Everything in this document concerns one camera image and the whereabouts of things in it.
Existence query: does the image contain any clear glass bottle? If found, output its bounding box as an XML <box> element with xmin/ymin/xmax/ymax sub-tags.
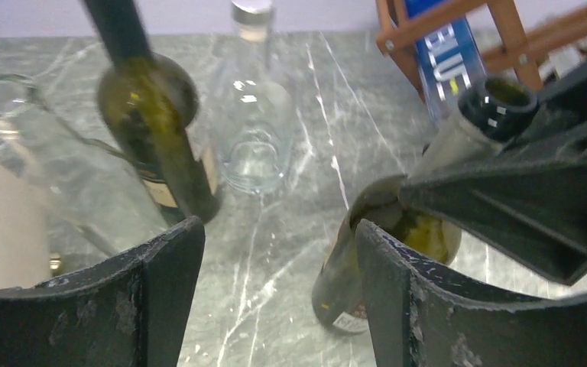
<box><xmin>0</xmin><ymin>73</ymin><xmax>168</xmax><ymax>256</ymax></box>

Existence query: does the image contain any dark green labelled wine bottle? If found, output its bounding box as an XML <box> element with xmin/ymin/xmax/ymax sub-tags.
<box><xmin>311</xmin><ymin>75</ymin><xmax>539</xmax><ymax>335</ymax></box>

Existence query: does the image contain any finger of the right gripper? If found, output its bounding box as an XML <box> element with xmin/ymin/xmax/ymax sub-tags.
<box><xmin>398</xmin><ymin>61</ymin><xmax>587</xmax><ymax>285</ymax></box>

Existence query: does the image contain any clear bottle silver cap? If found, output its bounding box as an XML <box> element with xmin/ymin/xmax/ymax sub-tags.
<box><xmin>207</xmin><ymin>1</ymin><xmax>297</xmax><ymax>194</ymax></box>

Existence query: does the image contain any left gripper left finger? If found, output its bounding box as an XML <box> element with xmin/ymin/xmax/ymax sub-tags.
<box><xmin>0</xmin><ymin>216</ymin><xmax>206</xmax><ymax>366</ymax></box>

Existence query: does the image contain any brown wooden wine rack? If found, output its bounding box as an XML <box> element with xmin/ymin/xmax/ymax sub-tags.
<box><xmin>374</xmin><ymin>0</ymin><xmax>587</xmax><ymax>102</ymax></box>

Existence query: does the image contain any dark green open wine bottle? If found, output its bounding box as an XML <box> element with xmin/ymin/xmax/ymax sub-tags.
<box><xmin>84</xmin><ymin>1</ymin><xmax>221</xmax><ymax>224</ymax></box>

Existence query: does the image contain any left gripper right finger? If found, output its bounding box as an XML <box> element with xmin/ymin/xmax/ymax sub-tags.
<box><xmin>356</xmin><ymin>220</ymin><xmax>587</xmax><ymax>366</ymax></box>

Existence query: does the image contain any cream and orange cylinder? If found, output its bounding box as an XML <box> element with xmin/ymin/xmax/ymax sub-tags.
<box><xmin>0</xmin><ymin>165</ymin><xmax>51</xmax><ymax>289</ymax></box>

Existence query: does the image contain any blue square bottle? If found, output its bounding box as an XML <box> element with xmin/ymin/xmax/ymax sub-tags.
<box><xmin>415</xmin><ymin>16</ymin><xmax>487</xmax><ymax>127</ymax></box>

